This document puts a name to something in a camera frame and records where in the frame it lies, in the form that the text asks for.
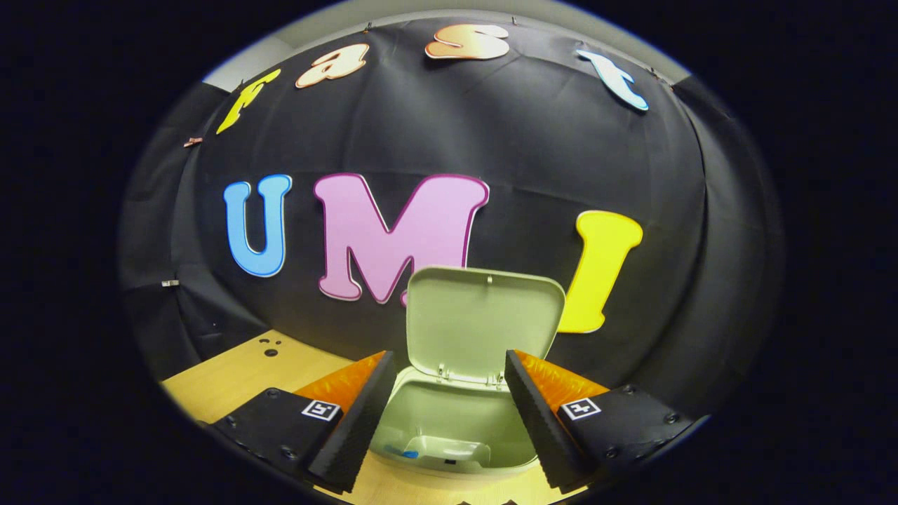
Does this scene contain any black backdrop cloth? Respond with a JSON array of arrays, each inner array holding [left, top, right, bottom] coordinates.
[[118, 18, 785, 422]]

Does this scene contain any green desktop garbage bin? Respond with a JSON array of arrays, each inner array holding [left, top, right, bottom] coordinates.
[[368, 265, 566, 481]]

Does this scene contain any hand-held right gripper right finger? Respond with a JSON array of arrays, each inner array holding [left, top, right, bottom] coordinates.
[[504, 349, 694, 492]]

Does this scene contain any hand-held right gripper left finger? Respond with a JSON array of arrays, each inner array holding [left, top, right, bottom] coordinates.
[[207, 351, 398, 495]]

